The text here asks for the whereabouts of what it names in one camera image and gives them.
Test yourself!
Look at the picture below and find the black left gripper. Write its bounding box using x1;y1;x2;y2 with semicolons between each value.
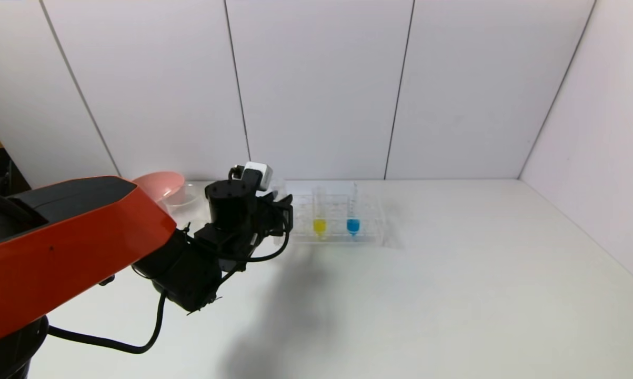
257;190;294;237

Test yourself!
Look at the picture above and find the test tube with yellow pigment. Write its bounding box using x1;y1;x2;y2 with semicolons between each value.
313;187;328;238

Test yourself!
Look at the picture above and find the clear acrylic test tube rack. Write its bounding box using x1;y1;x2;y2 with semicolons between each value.
274;192;388;247

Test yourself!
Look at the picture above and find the test tube with blue pigment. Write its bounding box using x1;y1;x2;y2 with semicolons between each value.
346;183;361;238

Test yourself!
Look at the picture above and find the clear glass beaker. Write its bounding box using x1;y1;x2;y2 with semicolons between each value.
164;182;213;228

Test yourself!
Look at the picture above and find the white paper sheet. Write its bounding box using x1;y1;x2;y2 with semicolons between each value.
284;181;359;198

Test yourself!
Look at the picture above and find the pink bowl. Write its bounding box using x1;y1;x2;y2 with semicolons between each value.
132;171;186;205

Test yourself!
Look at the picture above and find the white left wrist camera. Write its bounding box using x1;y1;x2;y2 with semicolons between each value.
242;162;273;192

